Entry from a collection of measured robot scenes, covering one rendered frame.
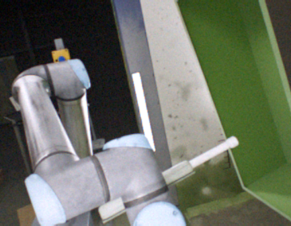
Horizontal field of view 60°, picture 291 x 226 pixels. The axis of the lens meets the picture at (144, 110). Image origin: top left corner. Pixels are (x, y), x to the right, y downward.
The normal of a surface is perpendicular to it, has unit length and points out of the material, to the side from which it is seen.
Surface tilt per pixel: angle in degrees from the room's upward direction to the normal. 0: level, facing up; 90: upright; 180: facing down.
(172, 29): 90
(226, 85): 90
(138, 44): 90
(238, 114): 90
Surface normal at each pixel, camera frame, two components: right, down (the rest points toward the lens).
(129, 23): 0.15, 0.16
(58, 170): -0.07, -0.87
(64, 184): 0.25, -0.47
